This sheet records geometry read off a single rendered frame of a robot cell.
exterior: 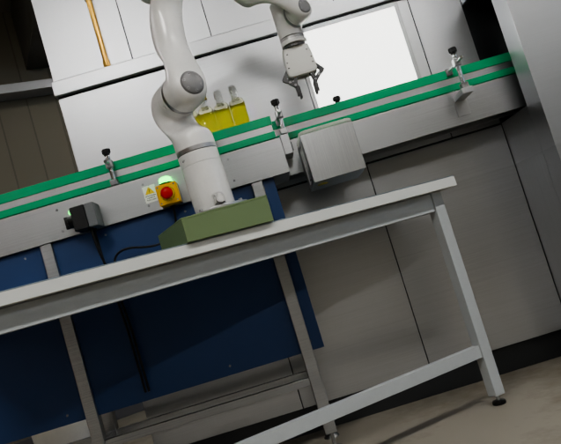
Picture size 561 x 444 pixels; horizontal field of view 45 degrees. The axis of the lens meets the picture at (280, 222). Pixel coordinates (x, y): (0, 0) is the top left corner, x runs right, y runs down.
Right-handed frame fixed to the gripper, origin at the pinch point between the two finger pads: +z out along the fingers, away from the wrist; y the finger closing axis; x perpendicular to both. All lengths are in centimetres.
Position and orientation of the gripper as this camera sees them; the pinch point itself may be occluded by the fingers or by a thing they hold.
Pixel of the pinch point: (307, 90)
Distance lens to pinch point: 227.5
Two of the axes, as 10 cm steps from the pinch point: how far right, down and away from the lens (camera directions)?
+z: 2.8, 9.5, -0.8
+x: -0.2, -0.8, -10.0
